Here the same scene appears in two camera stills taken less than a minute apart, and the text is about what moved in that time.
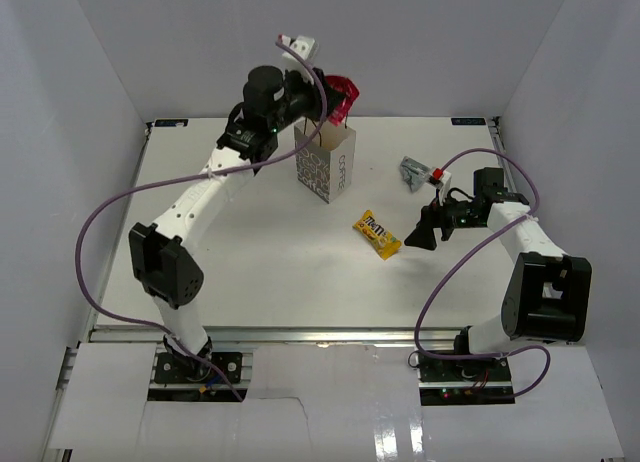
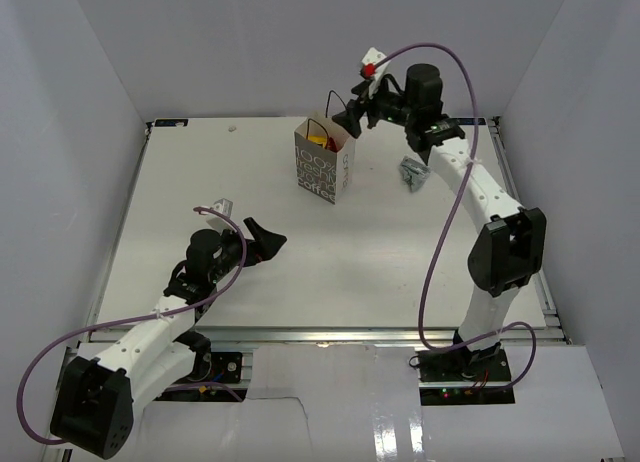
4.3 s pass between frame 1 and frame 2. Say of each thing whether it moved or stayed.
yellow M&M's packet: moved
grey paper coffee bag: stayed
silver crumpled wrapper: stayed
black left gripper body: moved
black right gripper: moved
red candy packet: moved
